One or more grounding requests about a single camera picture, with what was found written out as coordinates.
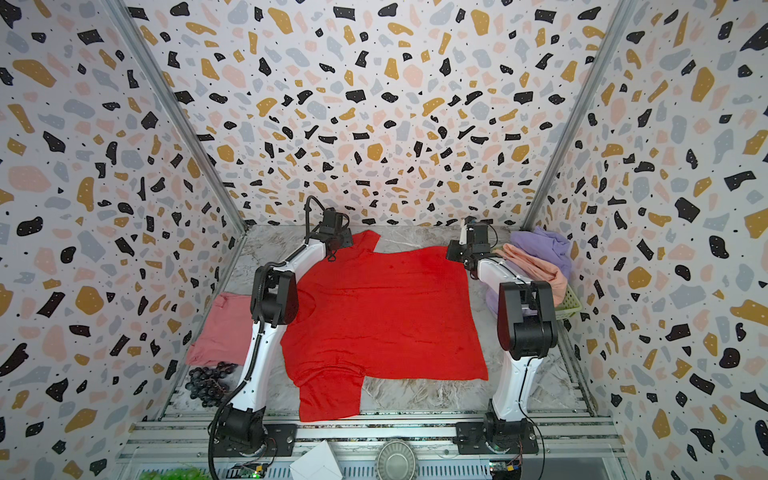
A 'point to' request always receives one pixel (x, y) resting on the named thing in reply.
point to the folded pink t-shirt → (225, 333)
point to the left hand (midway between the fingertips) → (345, 230)
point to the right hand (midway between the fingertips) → (447, 238)
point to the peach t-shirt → (539, 269)
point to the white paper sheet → (317, 463)
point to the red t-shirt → (378, 312)
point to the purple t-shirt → (550, 247)
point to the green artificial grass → (176, 474)
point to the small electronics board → (248, 472)
